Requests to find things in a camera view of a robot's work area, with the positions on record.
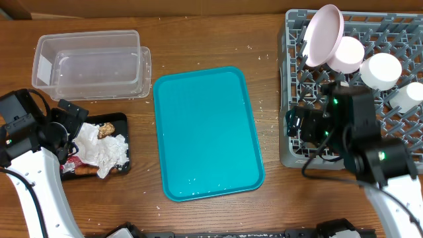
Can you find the white bowl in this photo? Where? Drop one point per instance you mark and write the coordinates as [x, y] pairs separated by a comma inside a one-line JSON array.
[[381, 71]]

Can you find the red snack wrapper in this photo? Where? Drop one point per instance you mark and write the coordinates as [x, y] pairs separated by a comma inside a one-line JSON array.
[[71, 164]]

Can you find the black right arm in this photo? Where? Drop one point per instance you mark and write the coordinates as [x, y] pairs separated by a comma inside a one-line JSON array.
[[383, 167]]

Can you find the white cup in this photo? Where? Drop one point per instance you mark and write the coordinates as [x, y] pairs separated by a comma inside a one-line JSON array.
[[407, 97]]

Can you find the black plastic tray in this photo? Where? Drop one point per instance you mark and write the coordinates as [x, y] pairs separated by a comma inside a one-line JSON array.
[[120, 122]]

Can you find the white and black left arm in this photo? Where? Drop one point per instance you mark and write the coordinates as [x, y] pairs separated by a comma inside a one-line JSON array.
[[36, 178]]

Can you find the white napkin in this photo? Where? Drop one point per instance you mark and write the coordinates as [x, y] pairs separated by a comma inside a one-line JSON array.
[[88, 144], [109, 152]]

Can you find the brown food chunk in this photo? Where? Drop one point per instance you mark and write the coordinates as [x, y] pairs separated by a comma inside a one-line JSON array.
[[106, 130]]

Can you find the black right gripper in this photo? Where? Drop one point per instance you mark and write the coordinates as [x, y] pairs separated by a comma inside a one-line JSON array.
[[310, 117]]

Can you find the teal serving tray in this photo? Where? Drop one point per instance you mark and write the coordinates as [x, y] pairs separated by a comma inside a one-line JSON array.
[[206, 134]]

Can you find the large white plate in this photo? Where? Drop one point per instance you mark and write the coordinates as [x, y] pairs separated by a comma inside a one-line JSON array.
[[323, 35]]

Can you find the grey dishwasher rack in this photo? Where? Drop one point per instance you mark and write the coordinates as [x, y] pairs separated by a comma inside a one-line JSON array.
[[399, 34]]

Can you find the small white plate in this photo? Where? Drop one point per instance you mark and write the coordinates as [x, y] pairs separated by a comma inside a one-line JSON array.
[[348, 57]]

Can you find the clear plastic storage bin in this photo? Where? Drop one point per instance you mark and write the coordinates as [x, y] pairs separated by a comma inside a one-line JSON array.
[[100, 65]]

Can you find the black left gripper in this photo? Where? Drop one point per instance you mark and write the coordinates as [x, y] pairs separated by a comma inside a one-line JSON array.
[[73, 122]]

